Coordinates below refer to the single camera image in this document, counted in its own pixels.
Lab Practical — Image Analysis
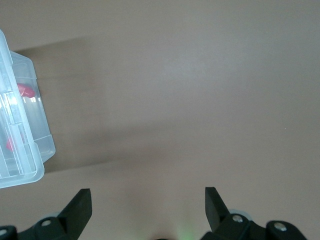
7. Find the clear plastic ribbed lid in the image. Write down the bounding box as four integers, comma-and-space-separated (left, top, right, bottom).
0, 29, 45, 189

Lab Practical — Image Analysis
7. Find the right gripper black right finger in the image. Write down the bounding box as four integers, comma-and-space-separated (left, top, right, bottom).
199, 186, 311, 240

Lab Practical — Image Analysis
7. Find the red block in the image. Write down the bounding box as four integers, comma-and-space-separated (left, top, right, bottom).
16, 83, 35, 99
5, 136, 25, 152

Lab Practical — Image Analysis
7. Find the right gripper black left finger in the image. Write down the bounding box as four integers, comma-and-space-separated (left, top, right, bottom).
0, 188, 93, 240

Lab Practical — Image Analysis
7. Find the clear plastic storage box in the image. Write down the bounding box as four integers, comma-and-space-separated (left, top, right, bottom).
0, 51, 56, 166

